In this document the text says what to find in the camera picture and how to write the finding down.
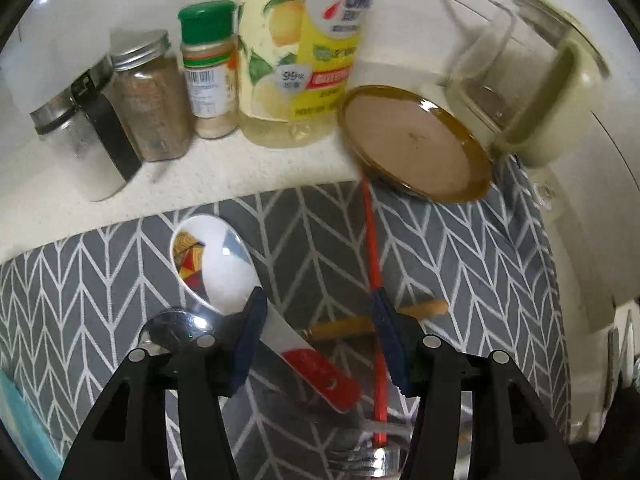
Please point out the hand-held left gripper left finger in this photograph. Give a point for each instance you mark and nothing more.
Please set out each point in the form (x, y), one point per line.
(247, 340)

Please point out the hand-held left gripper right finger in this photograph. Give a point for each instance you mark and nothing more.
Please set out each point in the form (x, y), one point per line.
(392, 345)

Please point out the red chopstick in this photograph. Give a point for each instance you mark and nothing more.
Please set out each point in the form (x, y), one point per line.
(372, 250)

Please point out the pile of wooden chopsticks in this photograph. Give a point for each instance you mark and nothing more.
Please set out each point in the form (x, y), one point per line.
(350, 325)

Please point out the metal spoon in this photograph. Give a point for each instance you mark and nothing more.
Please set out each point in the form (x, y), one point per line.
(172, 327)

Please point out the grey chevron table mat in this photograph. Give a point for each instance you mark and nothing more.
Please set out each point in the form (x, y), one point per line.
(310, 240)

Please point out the brown ceramic plate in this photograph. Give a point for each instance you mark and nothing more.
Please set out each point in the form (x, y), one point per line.
(415, 145)

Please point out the cream kettle base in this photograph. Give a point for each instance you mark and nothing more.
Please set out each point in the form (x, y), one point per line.
(575, 240)

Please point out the light blue glass bowl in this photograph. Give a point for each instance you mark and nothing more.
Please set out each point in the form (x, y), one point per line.
(25, 435)

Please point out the silver lid spice jar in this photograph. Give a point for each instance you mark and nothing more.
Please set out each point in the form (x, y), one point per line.
(150, 110)

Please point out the glass salt jar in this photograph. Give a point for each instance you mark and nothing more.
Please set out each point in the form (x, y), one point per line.
(80, 150)

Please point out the green lid spice bottle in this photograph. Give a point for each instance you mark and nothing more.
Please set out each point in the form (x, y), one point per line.
(212, 85)

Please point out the cream glass electric kettle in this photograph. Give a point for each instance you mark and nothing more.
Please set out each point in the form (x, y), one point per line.
(540, 110)

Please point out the yellow dish soap bottle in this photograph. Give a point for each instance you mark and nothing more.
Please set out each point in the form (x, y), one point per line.
(295, 60)

